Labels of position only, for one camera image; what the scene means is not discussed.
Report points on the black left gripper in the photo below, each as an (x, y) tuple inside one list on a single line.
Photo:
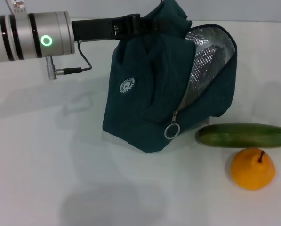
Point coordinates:
[(95, 29)]

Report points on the green cucumber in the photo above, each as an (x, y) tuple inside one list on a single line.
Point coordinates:
[(243, 135)]

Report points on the dark teal insulated lunch bag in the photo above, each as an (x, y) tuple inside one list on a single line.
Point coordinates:
[(135, 106)]

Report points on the orange pear with brown stem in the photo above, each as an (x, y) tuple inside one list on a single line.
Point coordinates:
[(251, 171)]

